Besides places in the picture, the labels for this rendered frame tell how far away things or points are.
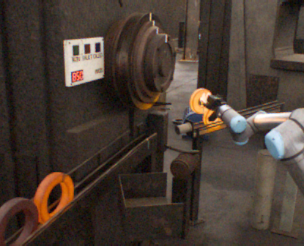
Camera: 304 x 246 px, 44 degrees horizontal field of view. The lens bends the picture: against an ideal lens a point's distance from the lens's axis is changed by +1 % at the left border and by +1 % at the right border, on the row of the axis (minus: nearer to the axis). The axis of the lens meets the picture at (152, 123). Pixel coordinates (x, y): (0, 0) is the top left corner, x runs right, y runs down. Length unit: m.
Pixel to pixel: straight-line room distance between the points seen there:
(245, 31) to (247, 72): 0.46
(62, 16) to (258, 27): 3.18
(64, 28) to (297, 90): 3.20
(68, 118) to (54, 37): 0.33
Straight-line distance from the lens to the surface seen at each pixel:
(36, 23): 1.55
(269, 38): 4.39
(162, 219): 1.35
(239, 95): 4.59
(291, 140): 1.63
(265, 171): 2.46
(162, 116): 2.11
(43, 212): 1.36
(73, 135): 1.57
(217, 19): 6.00
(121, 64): 1.68
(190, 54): 10.80
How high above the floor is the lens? 1.36
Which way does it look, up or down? 17 degrees down
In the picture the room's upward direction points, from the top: 2 degrees clockwise
